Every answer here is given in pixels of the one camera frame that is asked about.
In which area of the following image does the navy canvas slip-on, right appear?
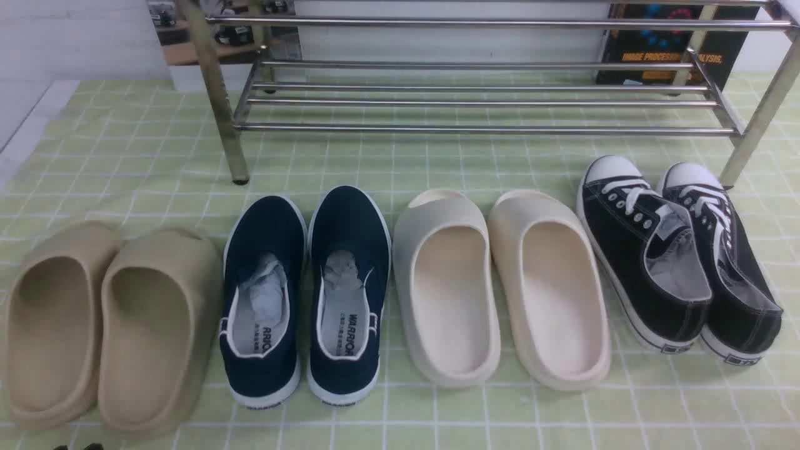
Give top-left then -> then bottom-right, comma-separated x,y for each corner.
307,186 -> 391,406

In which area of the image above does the navy canvas slip-on, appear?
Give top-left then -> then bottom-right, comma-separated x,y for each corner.
217,196 -> 308,409
307,186 -> 391,406

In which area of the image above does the tan foam slide, outer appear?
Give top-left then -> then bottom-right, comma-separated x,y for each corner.
2,221 -> 122,430

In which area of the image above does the navy canvas slip-on, left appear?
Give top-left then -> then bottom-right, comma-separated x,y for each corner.
217,196 -> 308,409

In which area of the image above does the green checkered table cloth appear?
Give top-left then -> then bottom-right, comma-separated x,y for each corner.
2,81 -> 798,449

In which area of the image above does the tan foam slide, inner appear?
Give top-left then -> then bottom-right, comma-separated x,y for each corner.
97,227 -> 223,438

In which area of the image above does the black canvas sneaker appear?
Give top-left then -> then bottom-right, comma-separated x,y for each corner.
577,156 -> 713,355
658,162 -> 784,367

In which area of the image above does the silver metal shoe rack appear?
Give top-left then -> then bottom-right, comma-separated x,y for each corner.
178,1 -> 798,189

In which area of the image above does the black poster box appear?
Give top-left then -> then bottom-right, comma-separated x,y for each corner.
595,4 -> 748,89

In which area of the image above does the cream foam slide, right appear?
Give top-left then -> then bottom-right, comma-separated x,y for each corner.
487,190 -> 611,391

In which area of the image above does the cream foam slide, left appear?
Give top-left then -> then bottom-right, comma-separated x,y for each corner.
392,189 -> 502,389

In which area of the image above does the tan foam slide, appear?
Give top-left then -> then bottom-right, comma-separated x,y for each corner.
2,221 -> 122,430
97,227 -> 223,438

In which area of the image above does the cream foam slide, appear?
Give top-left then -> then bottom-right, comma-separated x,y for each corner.
487,190 -> 611,391
392,189 -> 502,389

